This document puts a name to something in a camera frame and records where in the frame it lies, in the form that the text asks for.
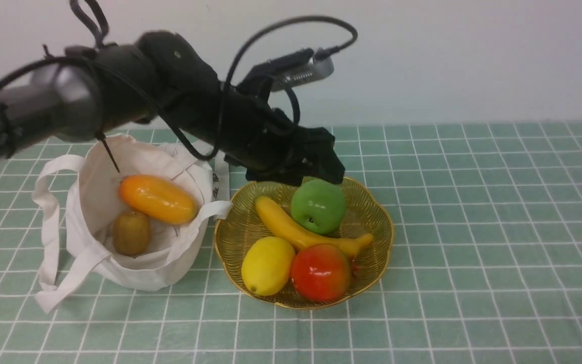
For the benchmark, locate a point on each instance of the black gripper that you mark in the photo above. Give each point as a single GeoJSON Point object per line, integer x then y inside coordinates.
{"type": "Point", "coordinates": [274, 147]}

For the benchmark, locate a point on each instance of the red pomegranate fruit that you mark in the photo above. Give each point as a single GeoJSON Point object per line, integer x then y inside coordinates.
{"type": "Point", "coordinates": [321, 273]}

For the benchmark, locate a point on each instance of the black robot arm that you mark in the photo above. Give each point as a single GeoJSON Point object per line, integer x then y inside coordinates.
{"type": "Point", "coordinates": [79, 96]}

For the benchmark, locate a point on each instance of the orange mango fruit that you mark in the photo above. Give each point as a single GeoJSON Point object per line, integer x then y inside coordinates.
{"type": "Point", "coordinates": [158, 198]}

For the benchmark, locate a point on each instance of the brown kiwi fruit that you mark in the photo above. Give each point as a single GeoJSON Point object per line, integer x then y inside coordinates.
{"type": "Point", "coordinates": [132, 233]}

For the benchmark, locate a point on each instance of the white canvas tote bag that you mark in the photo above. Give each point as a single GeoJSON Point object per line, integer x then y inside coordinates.
{"type": "Point", "coordinates": [93, 204]}

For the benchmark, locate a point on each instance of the green apple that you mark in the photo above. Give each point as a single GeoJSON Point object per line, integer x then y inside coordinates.
{"type": "Point", "coordinates": [319, 206]}

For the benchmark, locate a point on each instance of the yellow lemon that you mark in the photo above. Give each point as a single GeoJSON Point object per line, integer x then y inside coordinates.
{"type": "Point", "coordinates": [266, 266]}

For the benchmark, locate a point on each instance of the yellow banana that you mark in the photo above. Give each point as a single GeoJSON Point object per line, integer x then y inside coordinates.
{"type": "Point", "coordinates": [283, 226]}

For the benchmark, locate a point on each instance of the green checkered tablecloth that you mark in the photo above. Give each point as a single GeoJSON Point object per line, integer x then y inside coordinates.
{"type": "Point", "coordinates": [486, 266]}

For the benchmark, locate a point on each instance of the gold wire fruit basket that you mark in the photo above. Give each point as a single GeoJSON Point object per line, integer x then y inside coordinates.
{"type": "Point", "coordinates": [233, 236]}

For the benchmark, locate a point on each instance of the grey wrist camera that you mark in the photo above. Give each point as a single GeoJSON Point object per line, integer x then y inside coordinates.
{"type": "Point", "coordinates": [286, 72]}

